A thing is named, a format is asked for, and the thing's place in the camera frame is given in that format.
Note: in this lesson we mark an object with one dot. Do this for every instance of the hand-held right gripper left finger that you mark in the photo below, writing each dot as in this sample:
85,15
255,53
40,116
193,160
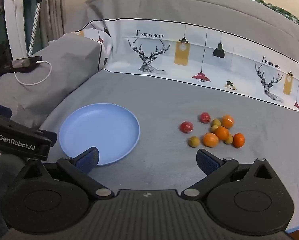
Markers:
88,158

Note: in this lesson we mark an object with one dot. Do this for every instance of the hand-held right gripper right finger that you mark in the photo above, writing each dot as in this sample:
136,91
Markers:
207,161

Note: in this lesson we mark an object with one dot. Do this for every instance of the mandarin orange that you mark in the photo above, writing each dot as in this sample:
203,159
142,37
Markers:
238,140
222,133
210,140
227,121

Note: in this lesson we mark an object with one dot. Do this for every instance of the brown-green longan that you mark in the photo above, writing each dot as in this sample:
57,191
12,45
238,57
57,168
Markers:
229,140
194,141
212,129
215,122

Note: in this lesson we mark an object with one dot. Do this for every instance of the blue plate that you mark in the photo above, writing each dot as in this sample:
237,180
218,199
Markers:
99,130

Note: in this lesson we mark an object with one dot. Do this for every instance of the grey bed sheet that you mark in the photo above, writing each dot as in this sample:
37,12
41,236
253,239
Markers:
164,100

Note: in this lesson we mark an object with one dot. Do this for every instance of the black smartphone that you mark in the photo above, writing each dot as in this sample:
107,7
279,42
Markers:
24,62

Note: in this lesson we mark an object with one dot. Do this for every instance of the grey pillow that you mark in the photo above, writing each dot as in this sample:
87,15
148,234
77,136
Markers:
64,62

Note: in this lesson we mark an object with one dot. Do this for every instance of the teal curtain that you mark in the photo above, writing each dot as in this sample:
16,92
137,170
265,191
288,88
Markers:
29,17

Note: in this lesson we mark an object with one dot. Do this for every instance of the grey curtain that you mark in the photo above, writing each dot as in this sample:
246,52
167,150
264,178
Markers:
54,10

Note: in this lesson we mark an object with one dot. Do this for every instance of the grey printed quilt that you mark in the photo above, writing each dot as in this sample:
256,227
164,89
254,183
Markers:
164,7

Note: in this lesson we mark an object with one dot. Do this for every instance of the white window frame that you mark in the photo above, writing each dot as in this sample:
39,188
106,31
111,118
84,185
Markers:
13,17

